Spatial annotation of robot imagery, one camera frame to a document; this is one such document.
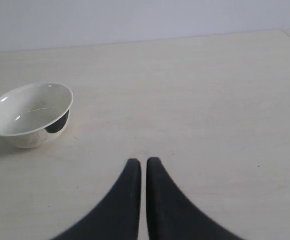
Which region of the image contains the white ceramic bowl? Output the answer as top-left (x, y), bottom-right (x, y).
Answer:
top-left (0, 83), bottom-right (74, 149)

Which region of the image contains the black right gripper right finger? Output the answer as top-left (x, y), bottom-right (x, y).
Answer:
top-left (146, 157), bottom-right (241, 240)

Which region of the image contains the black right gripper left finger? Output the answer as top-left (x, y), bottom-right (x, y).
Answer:
top-left (54, 158), bottom-right (141, 240)

